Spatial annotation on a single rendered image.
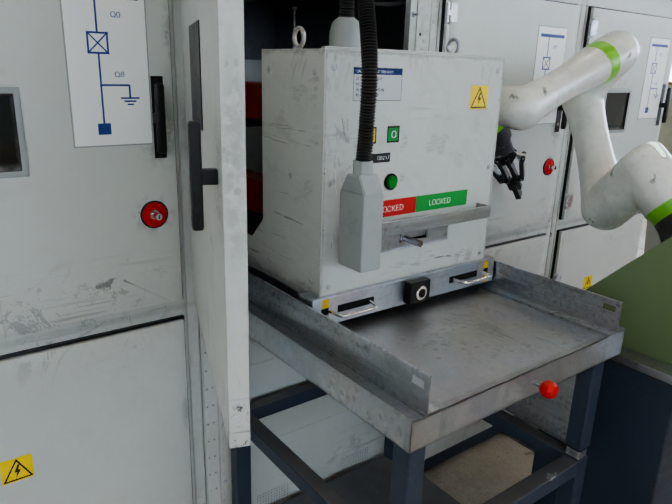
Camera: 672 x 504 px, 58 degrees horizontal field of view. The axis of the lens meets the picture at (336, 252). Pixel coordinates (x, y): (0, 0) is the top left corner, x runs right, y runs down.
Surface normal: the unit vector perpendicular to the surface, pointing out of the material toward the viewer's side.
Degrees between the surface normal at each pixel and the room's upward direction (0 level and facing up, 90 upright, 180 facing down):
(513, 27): 90
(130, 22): 90
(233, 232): 90
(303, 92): 90
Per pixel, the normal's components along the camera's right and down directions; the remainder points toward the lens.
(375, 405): -0.80, 0.15
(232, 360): 0.30, 0.29
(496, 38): 0.60, 0.25
